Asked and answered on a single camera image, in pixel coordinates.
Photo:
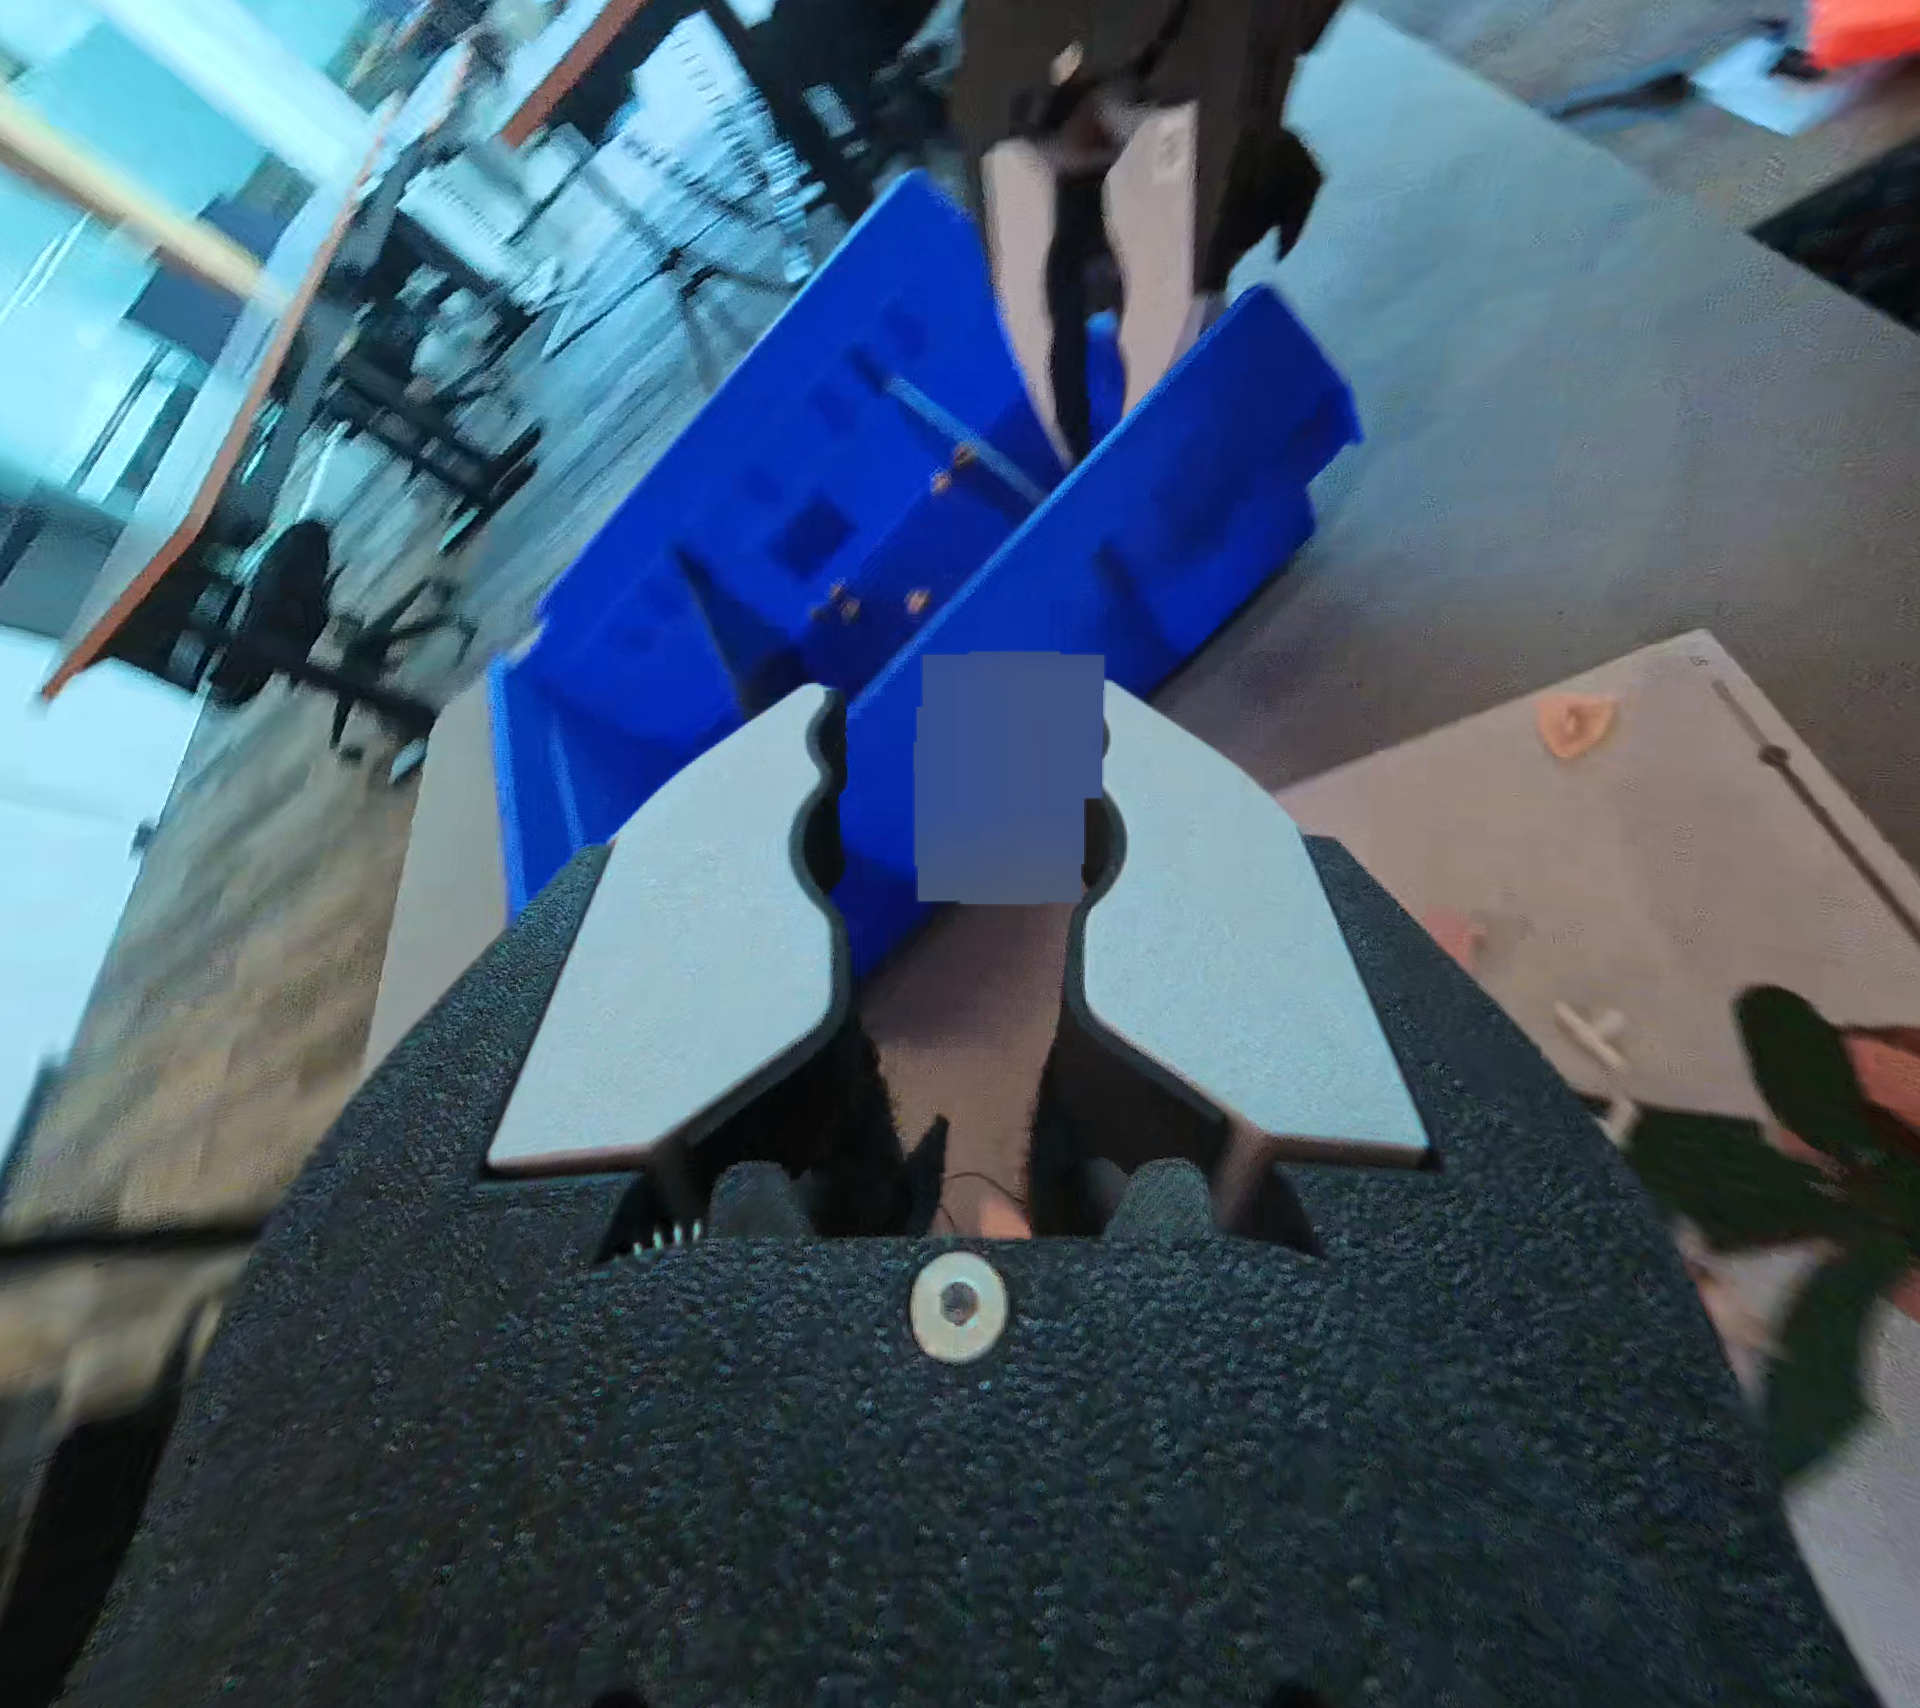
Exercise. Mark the pink toy petal piece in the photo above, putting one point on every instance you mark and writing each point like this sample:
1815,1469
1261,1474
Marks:
1455,936
1575,727

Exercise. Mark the blue plastic bin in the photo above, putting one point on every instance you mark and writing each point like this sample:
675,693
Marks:
1185,508

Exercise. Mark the toy potted orchid plant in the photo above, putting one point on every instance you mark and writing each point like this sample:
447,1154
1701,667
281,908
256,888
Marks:
1800,1062

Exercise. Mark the long wooden-edged office table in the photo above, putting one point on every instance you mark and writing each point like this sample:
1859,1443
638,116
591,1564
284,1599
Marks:
225,432

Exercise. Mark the paper instruction sheet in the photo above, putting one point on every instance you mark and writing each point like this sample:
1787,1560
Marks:
1651,868

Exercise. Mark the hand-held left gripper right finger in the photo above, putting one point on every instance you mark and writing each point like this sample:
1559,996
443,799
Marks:
1244,972

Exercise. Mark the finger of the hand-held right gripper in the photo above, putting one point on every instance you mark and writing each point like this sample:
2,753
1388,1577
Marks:
1025,283
1155,222

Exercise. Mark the white paper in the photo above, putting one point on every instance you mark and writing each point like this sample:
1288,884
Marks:
1778,84

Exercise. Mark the black office chair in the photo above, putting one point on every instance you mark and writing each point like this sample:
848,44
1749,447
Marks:
284,612

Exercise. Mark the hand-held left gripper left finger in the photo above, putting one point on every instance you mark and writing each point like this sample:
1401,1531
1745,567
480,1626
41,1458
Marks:
675,942

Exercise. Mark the grey desk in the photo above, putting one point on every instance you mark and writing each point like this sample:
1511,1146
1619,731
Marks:
1500,389

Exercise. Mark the small white connector piece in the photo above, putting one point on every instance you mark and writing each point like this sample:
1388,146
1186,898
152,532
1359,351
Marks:
1590,1033
1617,1117

